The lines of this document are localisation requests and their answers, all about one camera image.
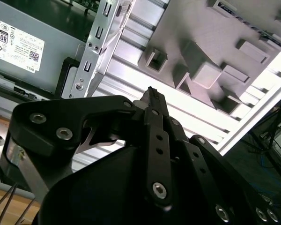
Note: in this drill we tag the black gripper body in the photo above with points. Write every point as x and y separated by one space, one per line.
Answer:
96 199

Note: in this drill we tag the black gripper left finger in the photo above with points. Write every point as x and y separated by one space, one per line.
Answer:
49 122

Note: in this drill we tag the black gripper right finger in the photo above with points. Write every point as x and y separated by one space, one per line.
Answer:
199 161

